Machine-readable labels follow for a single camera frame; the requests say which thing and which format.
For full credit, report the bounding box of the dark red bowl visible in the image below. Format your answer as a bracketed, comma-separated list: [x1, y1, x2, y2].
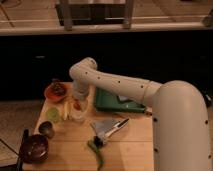
[19, 134, 49, 163]

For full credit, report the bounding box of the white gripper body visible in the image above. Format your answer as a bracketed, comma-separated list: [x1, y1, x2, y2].
[72, 81, 89, 100]

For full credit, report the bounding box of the dark pinecone object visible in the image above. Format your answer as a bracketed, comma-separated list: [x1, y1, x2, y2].
[52, 79, 65, 96]

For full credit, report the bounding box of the orange plate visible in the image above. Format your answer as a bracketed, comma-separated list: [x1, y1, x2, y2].
[44, 85, 66, 103]

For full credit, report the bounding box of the black chopstick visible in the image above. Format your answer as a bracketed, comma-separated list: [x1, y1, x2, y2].
[16, 128, 30, 171]

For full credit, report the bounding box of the small dark metal cup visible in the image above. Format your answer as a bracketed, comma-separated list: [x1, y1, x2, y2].
[38, 121, 55, 138]

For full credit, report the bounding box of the white paper cup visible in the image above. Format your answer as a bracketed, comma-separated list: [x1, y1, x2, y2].
[70, 100, 88, 122]

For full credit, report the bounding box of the green tray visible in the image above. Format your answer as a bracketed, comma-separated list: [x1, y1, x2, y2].
[93, 88, 146, 113]

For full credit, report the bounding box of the white card on tray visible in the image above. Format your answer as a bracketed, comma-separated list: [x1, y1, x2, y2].
[117, 95, 130, 102]

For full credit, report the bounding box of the light green small plate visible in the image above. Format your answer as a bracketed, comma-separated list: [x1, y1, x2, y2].
[45, 107, 60, 123]

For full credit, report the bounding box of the yellow banana piece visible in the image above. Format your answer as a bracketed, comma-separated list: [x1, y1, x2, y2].
[63, 101, 69, 120]

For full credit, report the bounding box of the green chili pepper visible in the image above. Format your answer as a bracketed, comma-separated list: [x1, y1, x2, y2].
[87, 140, 104, 171]

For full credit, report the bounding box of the red apple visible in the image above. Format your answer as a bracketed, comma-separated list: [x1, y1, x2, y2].
[73, 102, 81, 110]

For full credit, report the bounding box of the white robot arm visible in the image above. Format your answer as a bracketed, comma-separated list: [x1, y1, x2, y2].
[69, 57, 213, 171]

